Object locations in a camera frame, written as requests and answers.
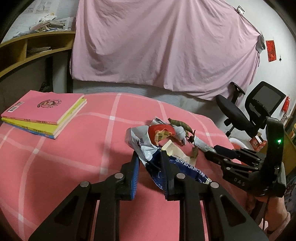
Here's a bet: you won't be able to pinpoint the blue silver snack bag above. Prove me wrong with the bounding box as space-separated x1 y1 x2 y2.
125 126 212 189

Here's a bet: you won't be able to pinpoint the orange white trash bin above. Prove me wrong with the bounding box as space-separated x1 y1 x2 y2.
229 137 248 150

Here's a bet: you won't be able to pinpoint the right hand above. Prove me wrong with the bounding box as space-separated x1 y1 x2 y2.
246 193 289 232

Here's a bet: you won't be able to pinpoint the grey crumpled wrapper with leaves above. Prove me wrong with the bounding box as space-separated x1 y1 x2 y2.
150 118 199 159

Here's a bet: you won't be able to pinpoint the black office chair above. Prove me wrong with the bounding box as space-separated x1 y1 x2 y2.
215 81 286 138

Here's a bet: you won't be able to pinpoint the red white torn wrapper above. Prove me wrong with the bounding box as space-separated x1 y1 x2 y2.
148 124 176 146

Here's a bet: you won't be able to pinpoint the yellow book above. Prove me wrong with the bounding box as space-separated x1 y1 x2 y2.
2 98 87 139

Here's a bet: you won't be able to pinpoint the pink hanging sheet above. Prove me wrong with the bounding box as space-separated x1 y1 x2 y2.
71 1 260 100

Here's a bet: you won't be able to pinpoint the pink book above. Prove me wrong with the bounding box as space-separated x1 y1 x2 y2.
1 90 84 125

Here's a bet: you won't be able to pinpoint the pile of papers on shelf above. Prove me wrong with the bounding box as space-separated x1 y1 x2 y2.
14 14 75 38

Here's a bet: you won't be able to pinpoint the red paper wall decoration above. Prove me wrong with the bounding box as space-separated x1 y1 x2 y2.
266 40 276 62

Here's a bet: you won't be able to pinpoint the wooden wall shelf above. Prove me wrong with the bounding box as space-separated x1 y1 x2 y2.
1 31 75 79

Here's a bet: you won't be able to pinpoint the printed wall papers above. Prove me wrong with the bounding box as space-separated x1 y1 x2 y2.
23 0 60 14

